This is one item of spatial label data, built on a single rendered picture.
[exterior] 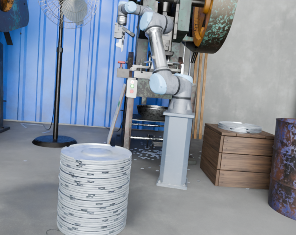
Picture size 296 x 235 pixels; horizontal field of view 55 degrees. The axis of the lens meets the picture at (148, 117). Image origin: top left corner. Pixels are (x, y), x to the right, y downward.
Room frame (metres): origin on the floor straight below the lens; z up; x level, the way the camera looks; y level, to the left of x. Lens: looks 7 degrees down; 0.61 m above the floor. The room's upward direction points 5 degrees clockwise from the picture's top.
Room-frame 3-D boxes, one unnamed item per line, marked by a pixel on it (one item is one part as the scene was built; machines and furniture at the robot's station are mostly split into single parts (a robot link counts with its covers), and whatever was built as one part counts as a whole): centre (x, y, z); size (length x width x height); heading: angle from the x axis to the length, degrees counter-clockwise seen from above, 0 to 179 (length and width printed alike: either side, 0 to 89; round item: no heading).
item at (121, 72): (2.25, 0.22, 0.62); 0.10 x 0.06 x 0.20; 97
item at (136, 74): (2.51, -0.06, 0.68); 0.45 x 0.30 x 0.06; 97
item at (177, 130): (1.75, -0.19, 0.23); 0.19 x 0.19 x 0.45; 81
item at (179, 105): (1.75, -0.19, 0.50); 0.15 x 0.15 x 0.10
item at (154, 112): (2.51, -0.06, 0.36); 0.34 x 0.34 x 0.10
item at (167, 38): (2.47, -0.06, 1.04); 0.17 x 0.15 x 0.30; 7
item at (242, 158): (1.97, -0.64, 0.18); 0.40 x 0.38 x 0.35; 4
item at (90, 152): (1.16, 0.20, 0.31); 0.29 x 0.29 x 0.01
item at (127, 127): (2.62, 0.22, 0.45); 0.92 x 0.12 x 0.90; 7
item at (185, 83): (1.75, -0.19, 0.62); 0.13 x 0.12 x 0.14; 121
